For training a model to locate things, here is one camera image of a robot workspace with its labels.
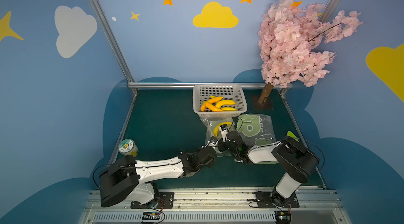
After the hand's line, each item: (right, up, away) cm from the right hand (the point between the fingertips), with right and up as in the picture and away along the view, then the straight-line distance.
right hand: (219, 136), depth 94 cm
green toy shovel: (+46, 0, +5) cm, 46 cm away
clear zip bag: (-5, +7, +4) cm, 10 cm away
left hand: (-5, -5, -11) cm, 13 cm away
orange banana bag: (-10, +17, +14) cm, 24 cm away
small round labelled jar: (-51, -4, -10) cm, 52 cm away
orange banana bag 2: (-4, +17, +10) cm, 20 cm away
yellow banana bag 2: (+3, +20, +14) cm, 25 cm away
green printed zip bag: (+24, +3, +5) cm, 24 cm away
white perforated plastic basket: (+1, +22, +15) cm, 27 cm away
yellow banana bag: (-2, +4, -1) cm, 5 cm away
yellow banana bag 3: (+7, +16, +12) cm, 22 cm away
